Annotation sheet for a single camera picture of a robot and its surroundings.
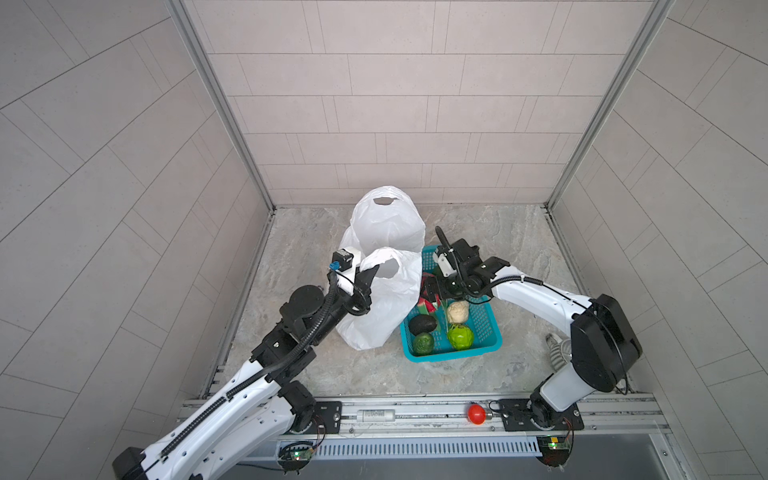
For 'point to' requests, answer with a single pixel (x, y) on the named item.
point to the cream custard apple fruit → (457, 311)
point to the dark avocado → (422, 323)
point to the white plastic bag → (388, 227)
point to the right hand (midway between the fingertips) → (432, 291)
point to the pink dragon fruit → (425, 304)
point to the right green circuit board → (554, 449)
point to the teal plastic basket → (447, 329)
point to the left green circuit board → (295, 455)
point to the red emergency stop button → (477, 414)
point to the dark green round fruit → (423, 344)
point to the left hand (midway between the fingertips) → (384, 265)
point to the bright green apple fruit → (460, 337)
